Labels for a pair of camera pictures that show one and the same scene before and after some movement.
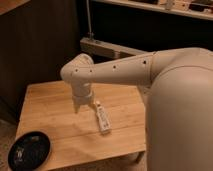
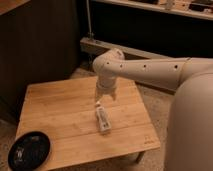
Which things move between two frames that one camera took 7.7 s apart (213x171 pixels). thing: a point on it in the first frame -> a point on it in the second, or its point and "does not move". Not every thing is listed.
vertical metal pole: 90,34 does not move
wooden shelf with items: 196,8 does not move
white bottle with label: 103,117 does not move
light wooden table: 48,107 does not move
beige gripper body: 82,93 -> 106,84
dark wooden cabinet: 36,38 does not move
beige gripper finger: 93,106 -> 114,95
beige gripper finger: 76,108 -> 97,96
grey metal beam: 107,49 does not move
